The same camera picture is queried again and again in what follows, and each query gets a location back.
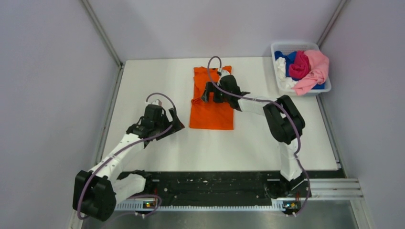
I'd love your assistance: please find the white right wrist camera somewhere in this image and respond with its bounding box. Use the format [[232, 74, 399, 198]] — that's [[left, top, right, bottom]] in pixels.
[[217, 68, 230, 78]]

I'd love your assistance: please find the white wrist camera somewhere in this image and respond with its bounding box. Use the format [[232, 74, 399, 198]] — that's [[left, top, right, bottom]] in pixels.
[[217, 68, 230, 78], [146, 99, 162, 106]]

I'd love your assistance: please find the aluminium frame rail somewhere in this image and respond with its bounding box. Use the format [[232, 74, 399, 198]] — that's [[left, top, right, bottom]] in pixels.
[[81, 173, 373, 229]]

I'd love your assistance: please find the pink t shirt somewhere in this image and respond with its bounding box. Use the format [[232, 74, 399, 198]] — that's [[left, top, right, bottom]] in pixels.
[[292, 50, 330, 96]]

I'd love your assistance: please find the orange t shirt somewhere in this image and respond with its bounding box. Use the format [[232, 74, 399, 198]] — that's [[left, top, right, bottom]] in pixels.
[[189, 67, 234, 130]]

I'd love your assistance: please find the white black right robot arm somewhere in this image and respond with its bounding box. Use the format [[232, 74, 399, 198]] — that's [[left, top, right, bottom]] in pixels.
[[201, 74, 308, 198]]

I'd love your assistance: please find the magenta t shirt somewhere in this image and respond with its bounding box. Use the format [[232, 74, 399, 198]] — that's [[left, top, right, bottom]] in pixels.
[[288, 51, 310, 81]]

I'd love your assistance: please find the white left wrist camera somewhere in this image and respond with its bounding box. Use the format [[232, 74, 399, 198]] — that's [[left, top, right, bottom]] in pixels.
[[146, 99, 162, 106]]

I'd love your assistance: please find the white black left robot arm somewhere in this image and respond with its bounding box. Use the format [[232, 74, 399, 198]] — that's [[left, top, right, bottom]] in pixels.
[[72, 104, 184, 221]]

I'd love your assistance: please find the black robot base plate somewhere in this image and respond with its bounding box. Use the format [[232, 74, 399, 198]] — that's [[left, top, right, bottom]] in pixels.
[[120, 169, 345, 208]]

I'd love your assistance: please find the blue t shirt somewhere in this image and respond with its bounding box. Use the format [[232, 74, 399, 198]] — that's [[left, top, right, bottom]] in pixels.
[[275, 51, 326, 90]]

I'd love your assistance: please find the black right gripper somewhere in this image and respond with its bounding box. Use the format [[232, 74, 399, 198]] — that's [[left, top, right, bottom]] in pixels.
[[202, 82, 231, 104]]

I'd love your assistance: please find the white plastic laundry basket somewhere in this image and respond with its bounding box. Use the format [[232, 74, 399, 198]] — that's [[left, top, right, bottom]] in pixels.
[[271, 41, 331, 96]]

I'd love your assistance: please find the white t shirt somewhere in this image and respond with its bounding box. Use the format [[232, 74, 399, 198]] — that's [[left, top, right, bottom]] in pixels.
[[275, 57, 297, 90]]

